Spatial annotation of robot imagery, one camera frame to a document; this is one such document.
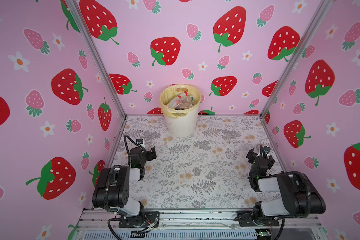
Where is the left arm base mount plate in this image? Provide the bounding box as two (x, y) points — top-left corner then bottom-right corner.
(119, 211), (160, 229)

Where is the aluminium corner post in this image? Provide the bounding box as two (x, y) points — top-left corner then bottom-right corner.
(260, 0), (334, 120)
(67, 0), (127, 120)

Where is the cream plastic waste bin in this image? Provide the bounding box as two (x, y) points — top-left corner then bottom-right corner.
(165, 115), (198, 138)

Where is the left aluminium corner post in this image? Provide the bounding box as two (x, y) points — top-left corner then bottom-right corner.
(67, 0), (127, 120)

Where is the right aluminium corner post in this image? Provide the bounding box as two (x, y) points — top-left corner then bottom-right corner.
(260, 0), (334, 120)

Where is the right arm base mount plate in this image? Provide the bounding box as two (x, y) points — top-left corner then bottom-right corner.
(234, 211), (280, 227)

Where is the white bottle red cap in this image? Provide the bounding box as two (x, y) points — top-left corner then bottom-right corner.
(167, 92), (188, 109)

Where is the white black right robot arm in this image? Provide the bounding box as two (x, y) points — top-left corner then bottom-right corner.
(246, 147), (326, 225)

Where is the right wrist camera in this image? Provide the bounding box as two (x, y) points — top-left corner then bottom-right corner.
(259, 145), (271, 159)

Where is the yellow bin liner bag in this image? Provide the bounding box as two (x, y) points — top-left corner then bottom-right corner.
(159, 84), (202, 120)

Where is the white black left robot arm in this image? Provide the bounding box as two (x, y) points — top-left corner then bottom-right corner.
(92, 146), (157, 219)

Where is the clear bottle green cap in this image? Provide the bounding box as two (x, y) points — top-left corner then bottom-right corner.
(175, 96), (197, 110)

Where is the aluminium frame rail front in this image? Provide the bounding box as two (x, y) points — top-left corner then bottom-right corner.
(70, 209), (329, 240)

